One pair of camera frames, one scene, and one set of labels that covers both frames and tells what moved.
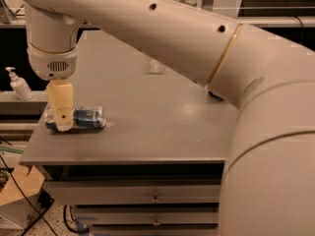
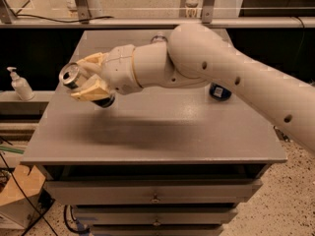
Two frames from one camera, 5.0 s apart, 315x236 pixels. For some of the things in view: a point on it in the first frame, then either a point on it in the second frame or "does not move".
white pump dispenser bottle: (20, 86) does not move
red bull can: (84, 117) -> (70, 75)
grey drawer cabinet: (156, 168) does not move
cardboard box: (20, 199) does not move
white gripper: (52, 64) -> (119, 69)
